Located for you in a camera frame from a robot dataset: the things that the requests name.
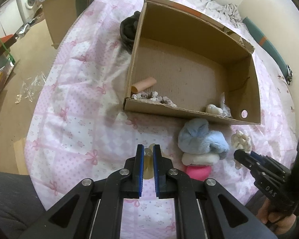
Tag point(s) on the brown cardboard box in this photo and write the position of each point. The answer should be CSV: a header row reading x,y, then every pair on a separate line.
x,y
194,59

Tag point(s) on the white fluffy sock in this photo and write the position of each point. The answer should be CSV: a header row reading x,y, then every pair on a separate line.
x,y
213,109

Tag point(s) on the tall cardboard box on floor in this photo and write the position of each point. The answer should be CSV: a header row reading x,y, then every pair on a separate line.
x,y
59,16

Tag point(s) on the white washing machine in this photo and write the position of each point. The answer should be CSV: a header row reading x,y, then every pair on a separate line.
x,y
28,3

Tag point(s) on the teal orange pillow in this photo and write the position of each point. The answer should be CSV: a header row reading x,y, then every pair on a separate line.
x,y
262,41

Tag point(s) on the cream fabric scrunchie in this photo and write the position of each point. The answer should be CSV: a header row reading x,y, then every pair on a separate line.
x,y
240,140

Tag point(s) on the person's right hand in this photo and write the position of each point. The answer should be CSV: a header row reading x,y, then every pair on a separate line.
x,y
283,223

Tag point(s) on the floral patterned scrunchie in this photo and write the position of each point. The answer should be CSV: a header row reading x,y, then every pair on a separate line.
x,y
153,98

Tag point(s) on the white floral duvet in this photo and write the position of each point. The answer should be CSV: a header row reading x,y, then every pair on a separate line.
x,y
225,13

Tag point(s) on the clear plastic packet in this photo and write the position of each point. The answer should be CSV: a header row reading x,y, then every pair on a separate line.
x,y
226,112

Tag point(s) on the grey striped garment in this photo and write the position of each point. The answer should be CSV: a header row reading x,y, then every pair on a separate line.
x,y
128,29

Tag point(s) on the orange cardboard tube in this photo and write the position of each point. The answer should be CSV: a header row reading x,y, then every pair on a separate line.
x,y
143,85

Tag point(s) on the light blue fluffy plush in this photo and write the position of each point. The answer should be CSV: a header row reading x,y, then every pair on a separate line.
x,y
196,138

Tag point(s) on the clear plastic wrap on floor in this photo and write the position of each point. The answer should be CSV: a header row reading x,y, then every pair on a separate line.
x,y
31,88

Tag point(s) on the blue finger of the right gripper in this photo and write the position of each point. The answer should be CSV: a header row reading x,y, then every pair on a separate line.
x,y
241,158
258,157

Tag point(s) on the pink patterned bed quilt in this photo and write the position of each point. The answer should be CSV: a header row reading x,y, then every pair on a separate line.
x,y
79,129

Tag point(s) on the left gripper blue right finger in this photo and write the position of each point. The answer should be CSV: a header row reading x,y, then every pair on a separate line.
x,y
157,165

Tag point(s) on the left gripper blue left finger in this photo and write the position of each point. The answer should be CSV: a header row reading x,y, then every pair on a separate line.
x,y
139,169

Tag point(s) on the pink and white plush toy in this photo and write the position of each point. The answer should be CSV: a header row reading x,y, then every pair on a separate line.
x,y
199,166

